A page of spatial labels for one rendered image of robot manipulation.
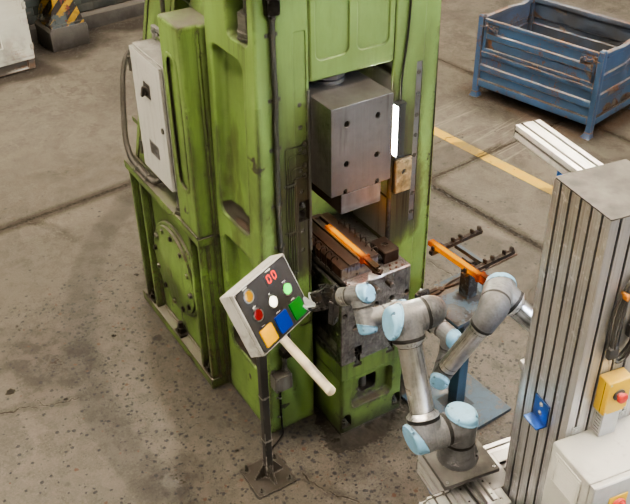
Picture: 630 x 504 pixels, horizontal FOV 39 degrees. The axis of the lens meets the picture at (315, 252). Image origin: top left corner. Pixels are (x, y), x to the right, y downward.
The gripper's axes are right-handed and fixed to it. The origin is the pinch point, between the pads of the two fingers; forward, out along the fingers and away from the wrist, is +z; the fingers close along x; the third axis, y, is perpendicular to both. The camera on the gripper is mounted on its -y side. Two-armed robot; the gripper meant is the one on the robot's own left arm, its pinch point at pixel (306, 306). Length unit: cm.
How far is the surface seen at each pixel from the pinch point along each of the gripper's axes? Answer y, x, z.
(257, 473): -78, 12, 70
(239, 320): 11.6, 27.1, 8.4
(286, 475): -84, 6, 60
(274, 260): 22.3, -0.9, 5.4
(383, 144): 42, -54, -28
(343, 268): -2.1, -36.8, 7.1
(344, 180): 37, -37, -16
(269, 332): 0.9, 19.8, 4.5
